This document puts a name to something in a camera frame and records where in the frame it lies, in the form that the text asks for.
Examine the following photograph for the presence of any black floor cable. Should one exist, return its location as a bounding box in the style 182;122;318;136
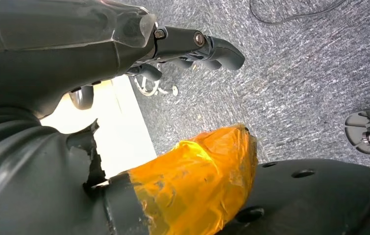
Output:
249;0;348;25

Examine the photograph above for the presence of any grey robot foot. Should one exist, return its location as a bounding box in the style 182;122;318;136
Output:
344;104;370;160

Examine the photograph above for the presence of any orange tape wrap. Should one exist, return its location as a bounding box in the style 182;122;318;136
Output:
127;124;259;235

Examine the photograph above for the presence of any black robot leg shell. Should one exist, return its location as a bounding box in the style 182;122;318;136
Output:
216;159;370;235

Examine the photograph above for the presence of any grey desk leg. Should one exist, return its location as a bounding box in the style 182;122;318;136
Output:
68;85;95;111

